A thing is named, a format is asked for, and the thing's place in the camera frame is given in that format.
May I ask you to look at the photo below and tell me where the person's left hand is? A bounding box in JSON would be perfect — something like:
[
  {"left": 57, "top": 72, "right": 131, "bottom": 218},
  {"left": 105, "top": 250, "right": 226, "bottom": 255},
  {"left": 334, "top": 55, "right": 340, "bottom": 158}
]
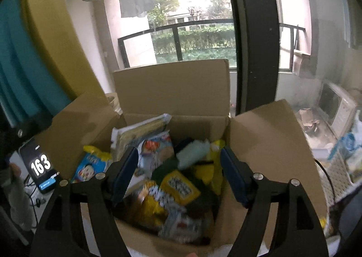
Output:
[{"left": 8, "top": 162, "right": 22, "bottom": 180}]

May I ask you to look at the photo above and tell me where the yellow black snack packet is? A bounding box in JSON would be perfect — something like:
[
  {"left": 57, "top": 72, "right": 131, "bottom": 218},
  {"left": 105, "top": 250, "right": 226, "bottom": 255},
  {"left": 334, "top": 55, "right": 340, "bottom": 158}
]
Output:
[{"left": 195, "top": 139, "right": 227, "bottom": 195}]

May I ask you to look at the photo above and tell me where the white biscuit packet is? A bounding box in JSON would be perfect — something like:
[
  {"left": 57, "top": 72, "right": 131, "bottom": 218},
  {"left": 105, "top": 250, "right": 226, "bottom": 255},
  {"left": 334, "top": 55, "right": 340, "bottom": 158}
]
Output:
[{"left": 110, "top": 113, "right": 172, "bottom": 161}]

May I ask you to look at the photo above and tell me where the tablet with clock display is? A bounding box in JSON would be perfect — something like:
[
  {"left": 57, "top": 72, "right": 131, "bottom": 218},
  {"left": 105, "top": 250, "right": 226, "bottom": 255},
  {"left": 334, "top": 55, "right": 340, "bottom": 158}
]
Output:
[{"left": 18, "top": 137, "right": 63, "bottom": 195}]

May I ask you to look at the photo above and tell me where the person's left forearm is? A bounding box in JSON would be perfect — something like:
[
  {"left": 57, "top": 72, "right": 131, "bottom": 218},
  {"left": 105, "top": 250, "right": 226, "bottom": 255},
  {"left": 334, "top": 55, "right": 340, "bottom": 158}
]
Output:
[{"left": 6, "top": 176, "right": 34, "bottom": 231}]

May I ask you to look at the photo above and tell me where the light blue small packet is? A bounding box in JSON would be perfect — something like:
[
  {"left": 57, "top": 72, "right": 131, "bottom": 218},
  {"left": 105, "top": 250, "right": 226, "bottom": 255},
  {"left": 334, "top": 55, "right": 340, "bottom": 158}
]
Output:
[{"left": 177, "top": 139, "right": 211, "bottom": 170}]

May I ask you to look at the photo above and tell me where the blue yellow snack packet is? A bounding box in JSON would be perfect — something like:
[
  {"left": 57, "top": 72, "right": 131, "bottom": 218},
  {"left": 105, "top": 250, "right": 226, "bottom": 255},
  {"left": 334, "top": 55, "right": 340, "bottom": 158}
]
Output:
[{"left": 71, "top": 145, "right": 113, "bottom": 184}]

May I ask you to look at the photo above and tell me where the brown cardboard box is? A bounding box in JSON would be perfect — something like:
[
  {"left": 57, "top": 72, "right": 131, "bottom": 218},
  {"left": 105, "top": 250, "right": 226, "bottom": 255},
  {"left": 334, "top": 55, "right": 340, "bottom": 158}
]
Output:
[{"left": 34, "top": 59, "right": 330, "bottom": 257}]

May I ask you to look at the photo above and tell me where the white plastic basket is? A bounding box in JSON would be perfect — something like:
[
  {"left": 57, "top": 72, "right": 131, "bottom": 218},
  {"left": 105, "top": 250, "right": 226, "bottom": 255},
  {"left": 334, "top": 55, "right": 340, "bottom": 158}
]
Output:
[{"left": 318, "top": 148, "right": 362, "bottom": 209}]

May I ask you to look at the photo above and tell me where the black balcony railing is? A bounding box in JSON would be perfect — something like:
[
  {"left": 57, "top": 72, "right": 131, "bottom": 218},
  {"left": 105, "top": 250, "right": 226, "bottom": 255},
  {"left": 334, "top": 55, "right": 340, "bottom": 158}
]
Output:
[{"left": 117, "top": 19, "right": 306, "bottom": 69}]

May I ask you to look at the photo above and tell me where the teal curtain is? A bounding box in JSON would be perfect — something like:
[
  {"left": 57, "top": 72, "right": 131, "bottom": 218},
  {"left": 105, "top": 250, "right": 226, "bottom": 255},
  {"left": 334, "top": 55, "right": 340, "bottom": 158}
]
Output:
[{"left": 0, "top": 0, "right": 72, "bottom": 127}]

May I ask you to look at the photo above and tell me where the green yellow snack bag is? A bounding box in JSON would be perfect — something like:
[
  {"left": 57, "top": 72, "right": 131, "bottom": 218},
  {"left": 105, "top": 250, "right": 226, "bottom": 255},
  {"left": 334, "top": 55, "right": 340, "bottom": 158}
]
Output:
[{"left": 124, "top": 158, "right": 224, "bottom": 232}]

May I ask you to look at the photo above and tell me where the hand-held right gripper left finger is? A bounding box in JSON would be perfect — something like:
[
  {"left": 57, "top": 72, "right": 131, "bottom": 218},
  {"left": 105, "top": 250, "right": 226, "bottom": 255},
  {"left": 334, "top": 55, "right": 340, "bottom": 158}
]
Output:
[{"left": 30, "top": 146, "right": 140, "bottom": 257}]

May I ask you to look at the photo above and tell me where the yellow curtain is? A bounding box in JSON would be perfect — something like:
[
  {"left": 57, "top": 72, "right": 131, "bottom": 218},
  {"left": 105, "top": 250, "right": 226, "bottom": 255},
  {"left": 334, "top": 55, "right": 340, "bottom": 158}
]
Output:
[{"left": 21, "top": 0, "right": 119, "bottom": 102}]

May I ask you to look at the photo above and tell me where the blue white plastic packet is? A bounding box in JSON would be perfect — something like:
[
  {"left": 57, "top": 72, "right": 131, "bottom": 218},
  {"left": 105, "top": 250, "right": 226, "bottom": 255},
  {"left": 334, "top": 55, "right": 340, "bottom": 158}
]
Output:
[{"left": 329, "top": 132, "right": 357, "bottom": 161}]

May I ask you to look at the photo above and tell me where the black window frame post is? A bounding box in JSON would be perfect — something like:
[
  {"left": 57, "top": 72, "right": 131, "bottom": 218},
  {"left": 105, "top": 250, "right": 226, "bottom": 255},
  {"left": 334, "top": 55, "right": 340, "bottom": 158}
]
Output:
[{"left": 223, "top": 0, "right": 280, "bottom": 117}]

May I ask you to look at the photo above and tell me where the crumpled cardboard scrap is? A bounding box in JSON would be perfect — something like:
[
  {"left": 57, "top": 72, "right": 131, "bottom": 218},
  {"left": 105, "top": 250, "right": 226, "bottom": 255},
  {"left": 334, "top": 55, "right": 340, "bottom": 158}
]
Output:
[{"left": 298, "top": 108, "right": 320, "bottom": 133}]

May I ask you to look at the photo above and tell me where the white microwave oven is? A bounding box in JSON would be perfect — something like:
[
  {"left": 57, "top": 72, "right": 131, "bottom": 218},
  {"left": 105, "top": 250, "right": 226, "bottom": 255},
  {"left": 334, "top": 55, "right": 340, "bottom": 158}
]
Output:
[{"left": 318, "top": 81, "right": 358, "bottom": 136}]

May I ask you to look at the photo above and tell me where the pink white snack packet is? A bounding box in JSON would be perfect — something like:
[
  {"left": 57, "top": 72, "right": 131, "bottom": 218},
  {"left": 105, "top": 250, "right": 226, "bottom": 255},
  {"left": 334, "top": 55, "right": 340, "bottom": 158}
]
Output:
[{"left": 158, "top": 210, "right": 212, "bottom": 245}]

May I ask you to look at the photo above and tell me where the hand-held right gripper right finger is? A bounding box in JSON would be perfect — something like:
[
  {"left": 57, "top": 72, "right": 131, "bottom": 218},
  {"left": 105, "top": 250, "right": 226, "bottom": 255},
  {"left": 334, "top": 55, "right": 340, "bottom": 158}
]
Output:
[{"left": 219, "top": 146, "right": 330, "bottom": 257}]

